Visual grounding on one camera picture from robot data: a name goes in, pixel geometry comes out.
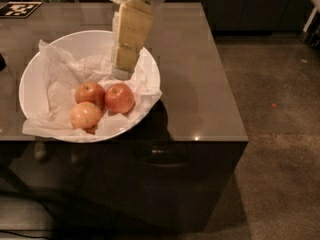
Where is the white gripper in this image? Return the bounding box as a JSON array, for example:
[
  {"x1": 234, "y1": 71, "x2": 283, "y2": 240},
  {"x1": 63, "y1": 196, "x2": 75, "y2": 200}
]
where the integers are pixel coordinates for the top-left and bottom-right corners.
[{"x1": 110, "y1": 0, "x2": 166, "y2": 80}]

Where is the white bowl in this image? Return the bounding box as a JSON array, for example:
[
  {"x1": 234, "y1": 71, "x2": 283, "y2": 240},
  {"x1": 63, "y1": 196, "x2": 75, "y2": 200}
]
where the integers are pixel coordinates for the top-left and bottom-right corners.
[{"x1": 18, "y1": 29, "x2": 161, "y2": 144}]

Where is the pale red apple front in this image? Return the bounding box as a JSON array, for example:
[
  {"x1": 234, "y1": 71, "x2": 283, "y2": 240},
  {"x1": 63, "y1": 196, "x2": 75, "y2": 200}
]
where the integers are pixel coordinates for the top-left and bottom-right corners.
[{"x1": 70, "y1": 102, "x2": 103, "y2": 130}]

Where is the white crumpled paper liner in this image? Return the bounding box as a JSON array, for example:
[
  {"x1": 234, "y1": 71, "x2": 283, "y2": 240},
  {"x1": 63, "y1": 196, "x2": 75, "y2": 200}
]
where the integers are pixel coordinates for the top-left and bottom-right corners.
[{"x1": 21, "y1": 39, "x2": 163, "y2": 139}]

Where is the black white fiducial marker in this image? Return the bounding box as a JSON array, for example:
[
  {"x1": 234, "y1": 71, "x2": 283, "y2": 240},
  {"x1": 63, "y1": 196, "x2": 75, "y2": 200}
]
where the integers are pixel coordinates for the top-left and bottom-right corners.
[{"x1": 0, "y1": 2, "x2": 42, "y2": 19}]

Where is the small black object left edge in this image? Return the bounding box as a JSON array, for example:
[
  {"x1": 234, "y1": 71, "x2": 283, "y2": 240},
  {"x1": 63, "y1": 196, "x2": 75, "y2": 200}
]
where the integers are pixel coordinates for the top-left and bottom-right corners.
[{"x1": 0, "y1": 53, "x2": 6, "y2": 72}]

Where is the dark glossy table cabinet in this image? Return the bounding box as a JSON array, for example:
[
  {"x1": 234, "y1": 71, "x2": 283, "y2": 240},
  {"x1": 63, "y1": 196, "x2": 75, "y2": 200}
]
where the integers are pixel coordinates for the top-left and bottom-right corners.
[{"x1": 0, "y1": 3, "x2": 248, "y2": 232}]

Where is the black cable on floor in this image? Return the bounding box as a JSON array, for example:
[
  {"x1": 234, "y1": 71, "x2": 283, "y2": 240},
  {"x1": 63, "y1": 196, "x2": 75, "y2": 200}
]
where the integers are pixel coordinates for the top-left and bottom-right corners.
[{"x1": 0, "y1": 229, "x2": 51, "y2": 240}]

